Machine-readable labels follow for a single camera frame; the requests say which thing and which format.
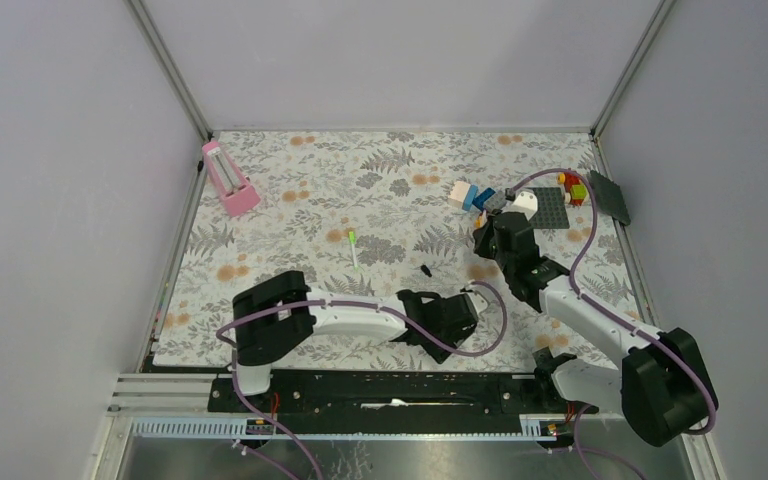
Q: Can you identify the white pen green tip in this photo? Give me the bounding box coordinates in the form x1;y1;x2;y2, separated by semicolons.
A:
347;230;360;271

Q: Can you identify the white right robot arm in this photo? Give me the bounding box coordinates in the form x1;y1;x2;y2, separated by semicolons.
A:
473;212;719;447

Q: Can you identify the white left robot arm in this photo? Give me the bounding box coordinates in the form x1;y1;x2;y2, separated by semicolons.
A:
217;270;488;411

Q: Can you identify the orange toy car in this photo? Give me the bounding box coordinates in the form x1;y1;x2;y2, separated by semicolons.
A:
474;211;488;229

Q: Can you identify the blue toy brick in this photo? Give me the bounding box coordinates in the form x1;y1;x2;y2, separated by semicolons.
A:
472;188;496;211

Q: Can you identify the grey toy brick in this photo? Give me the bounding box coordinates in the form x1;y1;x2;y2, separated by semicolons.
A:
483;191;507;213

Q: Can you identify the white and blue brick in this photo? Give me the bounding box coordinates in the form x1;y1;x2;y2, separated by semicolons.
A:
447;181;478;212

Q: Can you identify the grey lego baseplate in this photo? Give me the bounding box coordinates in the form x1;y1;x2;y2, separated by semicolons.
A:
528;187;570;230

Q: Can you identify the red yellow green brick stack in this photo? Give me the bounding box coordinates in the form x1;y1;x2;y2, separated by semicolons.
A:
557;173;589;207

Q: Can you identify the dark grey lego plate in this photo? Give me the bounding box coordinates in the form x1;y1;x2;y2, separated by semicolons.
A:
587;170;631;227

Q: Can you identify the floral table mat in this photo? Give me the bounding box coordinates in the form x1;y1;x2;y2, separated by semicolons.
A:
152;130;657;374

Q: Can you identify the pink metronome box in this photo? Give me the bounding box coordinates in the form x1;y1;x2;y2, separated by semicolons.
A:
202;140;261;218

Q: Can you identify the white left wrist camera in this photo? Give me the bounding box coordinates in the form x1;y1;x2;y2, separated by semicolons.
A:
461;285;489;315

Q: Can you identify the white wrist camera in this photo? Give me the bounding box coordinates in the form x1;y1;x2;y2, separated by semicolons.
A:
504;190;539;219
461;285;489;315

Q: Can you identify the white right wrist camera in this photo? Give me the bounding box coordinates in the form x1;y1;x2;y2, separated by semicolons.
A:
504;190;539;219

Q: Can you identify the white cable duct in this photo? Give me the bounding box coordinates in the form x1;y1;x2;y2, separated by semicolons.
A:
131;415;558;442

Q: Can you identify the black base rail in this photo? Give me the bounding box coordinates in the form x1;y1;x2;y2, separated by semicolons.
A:
207;369;581;429

